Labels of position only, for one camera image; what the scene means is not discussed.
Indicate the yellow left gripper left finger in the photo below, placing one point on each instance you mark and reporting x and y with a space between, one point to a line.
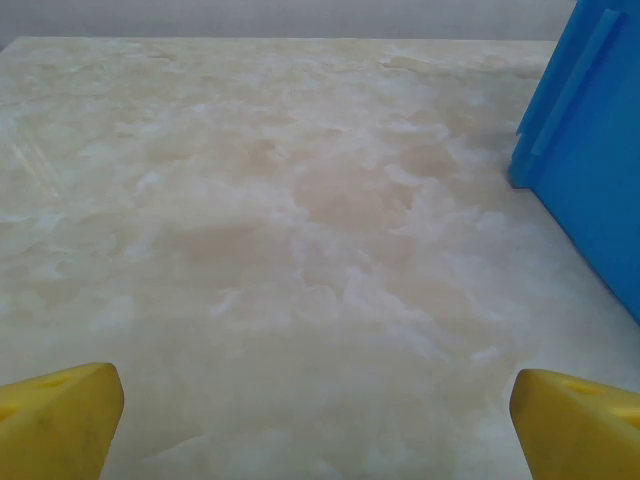
55 430

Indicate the blue plastic bin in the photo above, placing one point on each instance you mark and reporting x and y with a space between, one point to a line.
590 140

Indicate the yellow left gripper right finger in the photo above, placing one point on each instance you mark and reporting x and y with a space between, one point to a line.
575 430

